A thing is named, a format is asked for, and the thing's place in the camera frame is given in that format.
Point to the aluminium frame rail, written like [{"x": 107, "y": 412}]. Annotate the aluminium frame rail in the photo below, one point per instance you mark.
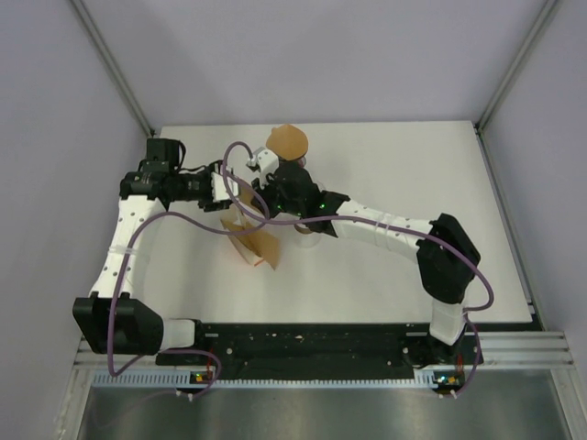
[{"x": 111, "y": 66}]

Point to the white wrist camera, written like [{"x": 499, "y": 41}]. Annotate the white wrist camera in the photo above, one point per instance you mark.
[
  {"x": 264, "y": 162},
  {"x": 221, "y": 191}
]

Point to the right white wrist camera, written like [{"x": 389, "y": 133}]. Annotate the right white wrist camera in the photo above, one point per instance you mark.
[{"x": 264, "y": 162}]

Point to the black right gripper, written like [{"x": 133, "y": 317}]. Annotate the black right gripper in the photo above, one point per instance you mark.
[{"x": 271, "y": 183}]

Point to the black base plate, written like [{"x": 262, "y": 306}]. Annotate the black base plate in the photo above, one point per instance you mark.
[{"x": 323, "y": 351}]

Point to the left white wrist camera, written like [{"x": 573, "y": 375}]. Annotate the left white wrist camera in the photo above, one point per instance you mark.
[{"x": 221, "y": 191}]

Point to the brown paper coffee filter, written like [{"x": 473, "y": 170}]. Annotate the brown paper coffee filter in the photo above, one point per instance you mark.
[{"x": 288, "y": 142}]

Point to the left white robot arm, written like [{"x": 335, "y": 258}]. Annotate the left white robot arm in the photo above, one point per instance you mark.
[{"x": 113, "y": 318}]

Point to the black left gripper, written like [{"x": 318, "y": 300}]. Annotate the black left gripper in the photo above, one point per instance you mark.
[{"x": 213, "y": 205}]

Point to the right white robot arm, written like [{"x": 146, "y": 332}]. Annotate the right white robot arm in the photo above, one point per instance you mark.
[{"x": 441, "y": 249}]

